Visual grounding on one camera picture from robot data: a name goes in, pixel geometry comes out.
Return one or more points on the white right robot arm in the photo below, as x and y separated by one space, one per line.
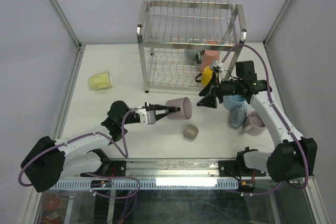
294 155

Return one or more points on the yellow enamel mug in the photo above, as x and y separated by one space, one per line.
204 77

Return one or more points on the light blue ribbed mug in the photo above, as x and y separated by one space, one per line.
231 102

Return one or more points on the blue-grey speckled jug mug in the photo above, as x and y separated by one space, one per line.
237 117

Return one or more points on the lilac mug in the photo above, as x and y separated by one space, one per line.
184 107
253 125

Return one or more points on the dark speckled grey mug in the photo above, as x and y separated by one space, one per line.
194 55

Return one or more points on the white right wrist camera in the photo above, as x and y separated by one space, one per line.
217 67

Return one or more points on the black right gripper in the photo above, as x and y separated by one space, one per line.
209 100

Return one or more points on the aluminium mounting rail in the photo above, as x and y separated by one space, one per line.
153 168

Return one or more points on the stainless steel dish rack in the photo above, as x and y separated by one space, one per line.
166 28

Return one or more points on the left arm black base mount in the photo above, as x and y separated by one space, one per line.
106 168

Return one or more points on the pale yellow-green mug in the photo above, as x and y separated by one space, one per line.
100 81

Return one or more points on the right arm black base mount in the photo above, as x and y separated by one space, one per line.
236 168

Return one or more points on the tall pink cup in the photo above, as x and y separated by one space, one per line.
208 57

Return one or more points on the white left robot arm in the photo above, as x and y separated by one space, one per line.
51 160

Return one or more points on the slotted grey cable duct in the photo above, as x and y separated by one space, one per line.
161 183

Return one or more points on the small grey-green cup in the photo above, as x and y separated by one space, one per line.
191 132

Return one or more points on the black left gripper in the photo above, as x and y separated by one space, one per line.
149 107

